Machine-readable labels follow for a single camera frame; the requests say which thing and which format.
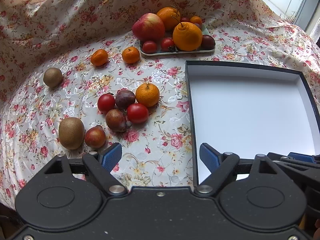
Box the large brown kiwi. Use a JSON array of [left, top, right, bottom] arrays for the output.
[[59, 117, 85, 150]]

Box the red brown plum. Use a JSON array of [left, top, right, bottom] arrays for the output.
[[106, 109, 126, 132]]

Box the red plum near kiwi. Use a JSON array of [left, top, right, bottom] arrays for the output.
[[85, 125, 106, 148]]

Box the black white-lined box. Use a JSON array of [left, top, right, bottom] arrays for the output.
[[185, 61, 319, 184]]

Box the tomato right of cluster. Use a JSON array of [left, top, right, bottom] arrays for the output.
[[127, 103, 149, 124]]

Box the tomato of cluster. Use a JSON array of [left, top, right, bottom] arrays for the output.
[[127, 103, 149, 124], [97, 93, 116, 114]]

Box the tomato left of cluster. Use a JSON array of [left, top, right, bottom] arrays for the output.
[[97, 93, 116, 114]]

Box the purple plum in cluster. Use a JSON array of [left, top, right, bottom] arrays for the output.
[[115, 90, 136, 109]]

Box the orange with stem on cloth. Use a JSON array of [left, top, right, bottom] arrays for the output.
[[136, 83, 160, 107]]

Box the small kiwi far left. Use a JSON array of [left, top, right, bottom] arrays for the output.
[[43, 68, 62, 88]]

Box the floral tablecloth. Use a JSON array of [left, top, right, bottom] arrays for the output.
[[1, 0, 319, 208]]

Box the dark plum tray right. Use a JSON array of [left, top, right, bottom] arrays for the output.
[[201, 35, 215, 50]]

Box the tomato tray left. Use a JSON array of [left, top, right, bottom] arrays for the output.
[[142, 41, 157, 54]]

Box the tomato tray middle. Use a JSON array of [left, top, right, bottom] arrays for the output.
[[161, 37, 175, 52]]

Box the large knobbed orange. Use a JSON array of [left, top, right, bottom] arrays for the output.
[[172, 16, 203, 51]]

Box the pale green tray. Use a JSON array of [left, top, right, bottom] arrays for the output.
[[139, 25, 215, 56]]

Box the red yellow apple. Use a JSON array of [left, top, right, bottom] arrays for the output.
[[132, 13, 165, 42]]

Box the small mandarin on tray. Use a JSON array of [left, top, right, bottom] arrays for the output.
[[190, 16, 202, 27]]

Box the dark cherry tomato tray rear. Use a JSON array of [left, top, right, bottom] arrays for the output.
[[180, 17, 190, 22]]

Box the rear orange with stem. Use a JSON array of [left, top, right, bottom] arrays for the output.
[[157, 7, 181, 31]]

